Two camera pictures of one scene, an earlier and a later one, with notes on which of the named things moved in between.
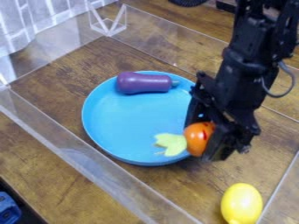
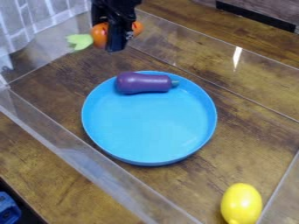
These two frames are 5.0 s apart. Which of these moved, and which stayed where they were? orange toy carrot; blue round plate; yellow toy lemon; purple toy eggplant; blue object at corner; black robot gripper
Moved: black robot gripper; orange toy carrot
Stayed: yellow toy lemon; purple toy eggplant; blue object at corner; blue round plate
